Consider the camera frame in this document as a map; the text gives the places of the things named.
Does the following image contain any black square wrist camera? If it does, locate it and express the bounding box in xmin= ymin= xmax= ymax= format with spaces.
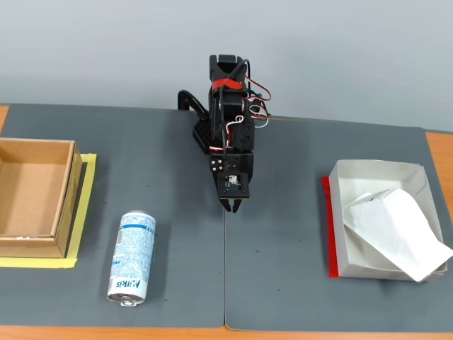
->
xmin=217 ymin=172 xmax=251 ymax=200

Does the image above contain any red tape strip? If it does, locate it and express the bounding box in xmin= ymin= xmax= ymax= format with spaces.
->
xmin=321 ymin=176 xmax=341 ymax=280

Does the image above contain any dark gray table mat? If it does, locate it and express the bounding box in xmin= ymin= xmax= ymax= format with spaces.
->
xmin=224 ymin=115 xmax=453 ymax=333
xmin=0 ymin=103 xmax=228 ymax=329

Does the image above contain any brown cardboard box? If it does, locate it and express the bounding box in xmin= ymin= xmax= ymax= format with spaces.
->
xmin=0 ymin=137 xmax=84 ymax=259

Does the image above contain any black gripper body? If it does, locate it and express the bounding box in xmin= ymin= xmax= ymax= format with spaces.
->
xmin=208 ymin=150 xmax=255 ymax=195

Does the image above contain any black camera cable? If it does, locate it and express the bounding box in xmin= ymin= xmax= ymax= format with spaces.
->
xmin=217 ymin=59 xmax=251 ymax=178

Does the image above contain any white sandwich package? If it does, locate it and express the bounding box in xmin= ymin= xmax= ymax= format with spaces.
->
xmin=342 ymin=188 xmax=453 ymax=283

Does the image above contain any red white black servo wire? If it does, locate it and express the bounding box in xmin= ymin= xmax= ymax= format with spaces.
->
xmin=246 ymin=78 xmax=274 ymax=128
xmin=208 ymin=115 xmax=246 ymax=154

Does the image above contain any white blue Milkis can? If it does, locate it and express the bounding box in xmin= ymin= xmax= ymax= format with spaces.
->
xmin=107 ymin=211 xmax=157 ymax=308

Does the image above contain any black table clamp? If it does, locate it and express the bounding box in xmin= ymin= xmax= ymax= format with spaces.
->
xmin=176 ymin=90 xmax=213 ymax=121

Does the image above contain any yellow tape outline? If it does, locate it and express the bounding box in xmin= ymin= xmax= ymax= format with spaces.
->
xmin=0 ymin=152 xmax=98 ymax=269

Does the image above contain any red tape wrap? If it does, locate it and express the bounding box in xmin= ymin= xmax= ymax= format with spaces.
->
xmin=212 ymin=78 xmax=248 ymax=91

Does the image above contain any gray paper box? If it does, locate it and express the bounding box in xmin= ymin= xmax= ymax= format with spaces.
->
xmin=328 ymin=159 xmax=447 ymax=283

